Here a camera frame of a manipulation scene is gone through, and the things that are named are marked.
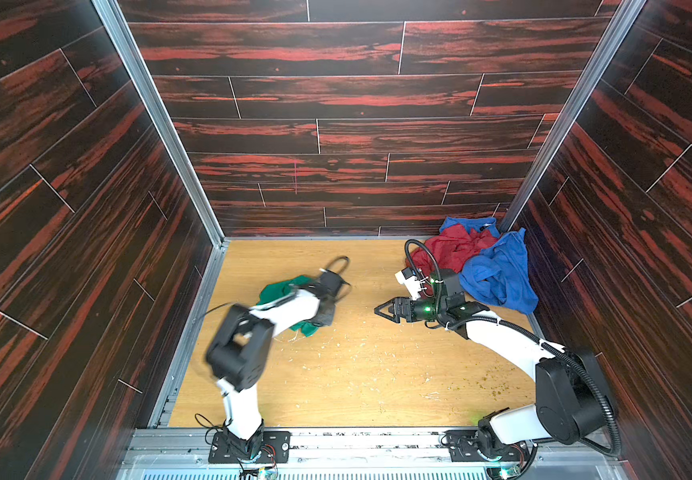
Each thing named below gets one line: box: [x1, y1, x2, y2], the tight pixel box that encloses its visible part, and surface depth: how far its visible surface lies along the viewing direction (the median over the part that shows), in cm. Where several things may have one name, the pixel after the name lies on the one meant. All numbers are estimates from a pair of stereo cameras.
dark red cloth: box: [406, 224, 497, 274], surface depth 113 cm
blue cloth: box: [439, 216, 539, 315], surface depth 103 cm
